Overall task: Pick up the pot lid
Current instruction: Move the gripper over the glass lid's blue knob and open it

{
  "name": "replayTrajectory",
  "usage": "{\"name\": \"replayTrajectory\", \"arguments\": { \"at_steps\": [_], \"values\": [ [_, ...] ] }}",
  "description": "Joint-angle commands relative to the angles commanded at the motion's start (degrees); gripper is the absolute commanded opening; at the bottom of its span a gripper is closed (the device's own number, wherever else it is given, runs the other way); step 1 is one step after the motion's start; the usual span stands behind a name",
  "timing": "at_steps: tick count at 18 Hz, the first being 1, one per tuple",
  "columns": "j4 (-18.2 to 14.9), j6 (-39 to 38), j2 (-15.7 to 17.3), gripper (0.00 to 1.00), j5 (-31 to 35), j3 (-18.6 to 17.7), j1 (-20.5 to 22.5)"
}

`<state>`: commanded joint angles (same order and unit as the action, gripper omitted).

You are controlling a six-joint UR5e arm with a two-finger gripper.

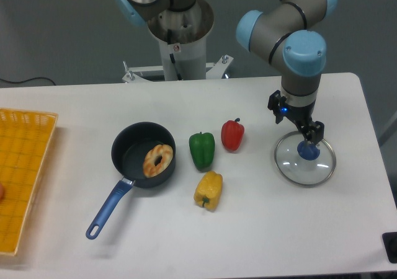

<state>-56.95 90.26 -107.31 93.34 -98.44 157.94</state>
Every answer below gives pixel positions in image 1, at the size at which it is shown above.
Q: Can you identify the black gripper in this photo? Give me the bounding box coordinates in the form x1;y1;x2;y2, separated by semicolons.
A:
267;90;324;144

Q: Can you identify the glass pot lid blue knob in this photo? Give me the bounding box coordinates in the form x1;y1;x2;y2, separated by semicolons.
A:
274;130;337;188

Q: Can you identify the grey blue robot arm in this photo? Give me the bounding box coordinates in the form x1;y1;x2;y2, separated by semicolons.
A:
115;0;337;144

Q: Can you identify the red bell pepper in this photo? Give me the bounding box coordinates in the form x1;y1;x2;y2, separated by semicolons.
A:
221;118;245;151

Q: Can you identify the green bell pepper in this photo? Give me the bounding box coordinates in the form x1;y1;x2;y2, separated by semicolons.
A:
189;132;215;170

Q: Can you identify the yellow bell pepper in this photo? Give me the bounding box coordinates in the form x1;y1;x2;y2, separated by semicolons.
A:
194;170;223;211

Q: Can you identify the black device at table edge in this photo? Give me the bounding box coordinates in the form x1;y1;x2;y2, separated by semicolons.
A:
382;232;397;264

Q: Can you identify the yellow woven basket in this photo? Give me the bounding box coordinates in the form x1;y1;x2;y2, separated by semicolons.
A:
1;108;58;256

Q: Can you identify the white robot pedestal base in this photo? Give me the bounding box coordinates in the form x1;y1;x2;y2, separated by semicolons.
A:
122;0;233;83

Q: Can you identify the braided bread ring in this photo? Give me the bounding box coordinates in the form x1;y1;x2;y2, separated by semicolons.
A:
142;143;174;179

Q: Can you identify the dark saucepan blue handle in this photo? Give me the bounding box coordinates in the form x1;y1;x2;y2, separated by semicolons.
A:
86;122;176;239

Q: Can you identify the black cable on floor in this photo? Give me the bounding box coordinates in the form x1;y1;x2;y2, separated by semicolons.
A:
0;77;56;86

